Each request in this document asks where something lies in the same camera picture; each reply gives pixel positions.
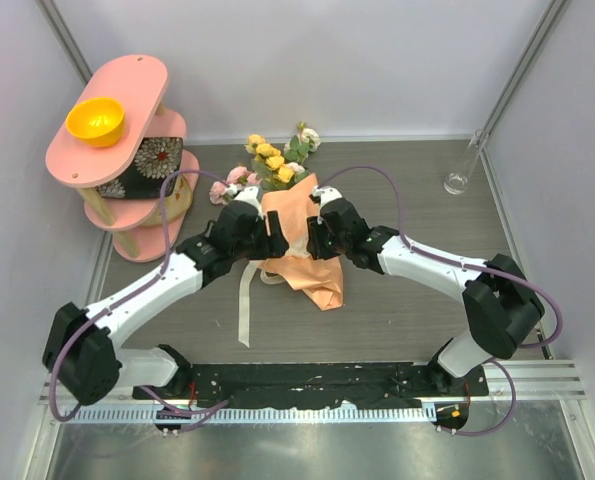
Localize black floral square plate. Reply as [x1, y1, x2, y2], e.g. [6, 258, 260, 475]
[96, 137, 183, 200]

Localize yellow flower stem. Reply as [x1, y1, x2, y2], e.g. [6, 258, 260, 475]
[245, 134, 295, 191]

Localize pink wooden tiered shelf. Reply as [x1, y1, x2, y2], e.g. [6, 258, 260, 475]
[45, 54, 199, 262]

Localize cream printed ribbon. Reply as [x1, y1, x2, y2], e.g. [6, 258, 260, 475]
[238, 234, 309, 348]

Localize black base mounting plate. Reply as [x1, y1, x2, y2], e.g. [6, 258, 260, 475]
[154, 362, 489, 410]

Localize white flower stem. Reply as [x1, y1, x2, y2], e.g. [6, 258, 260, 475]
[283, 122, 321, 174]

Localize white slotted cable duct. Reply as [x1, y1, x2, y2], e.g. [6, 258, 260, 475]
[70, 402, 436, 425]

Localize orange wrapping paper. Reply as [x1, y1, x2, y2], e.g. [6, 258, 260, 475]
[259, 174, 344, 311]

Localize yellow plastic bowl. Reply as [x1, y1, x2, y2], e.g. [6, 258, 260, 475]
[65, 97, 125, 148]

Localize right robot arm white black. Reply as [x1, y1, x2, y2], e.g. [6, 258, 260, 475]
[307, 188, 545, 395]

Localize round cream patterned plate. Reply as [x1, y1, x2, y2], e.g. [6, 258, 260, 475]
[164, 175, 193, 222]

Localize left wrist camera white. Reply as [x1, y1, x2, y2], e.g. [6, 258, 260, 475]
[225, 184, 263, 208]

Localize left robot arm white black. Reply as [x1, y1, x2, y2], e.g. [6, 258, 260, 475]
[42, 201, 288, 406]

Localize pink flower stem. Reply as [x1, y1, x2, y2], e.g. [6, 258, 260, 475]
[209, 166, 260, 205]

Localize clear glass vase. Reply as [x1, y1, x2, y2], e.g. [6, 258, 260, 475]
[443, 129, 488, 195]

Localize aluminium frame rail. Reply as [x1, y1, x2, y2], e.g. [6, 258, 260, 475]
[37, 360, 587, 407]

